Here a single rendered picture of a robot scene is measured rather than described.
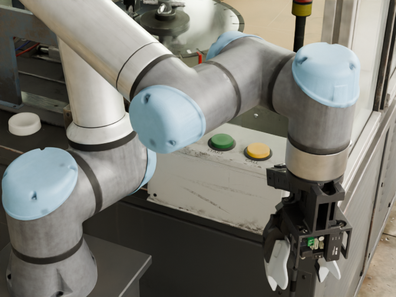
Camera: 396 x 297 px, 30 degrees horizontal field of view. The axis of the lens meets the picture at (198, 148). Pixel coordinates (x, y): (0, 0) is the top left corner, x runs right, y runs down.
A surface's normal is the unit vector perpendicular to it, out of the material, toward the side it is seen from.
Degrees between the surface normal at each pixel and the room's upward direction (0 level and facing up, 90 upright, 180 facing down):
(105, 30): 37
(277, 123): 90
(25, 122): 1
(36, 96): 0
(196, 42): 0
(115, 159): 82
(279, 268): 78
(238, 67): 30
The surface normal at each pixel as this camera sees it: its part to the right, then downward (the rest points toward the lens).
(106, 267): 0.00, -0.83
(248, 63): 0.37, -0.53
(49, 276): 0.15, 0.27
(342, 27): -0.43, 0.50
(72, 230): 0.85, 0.30
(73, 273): 0.69, 0.12
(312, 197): -0.97, 0.13
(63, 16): -0.52, 0.08
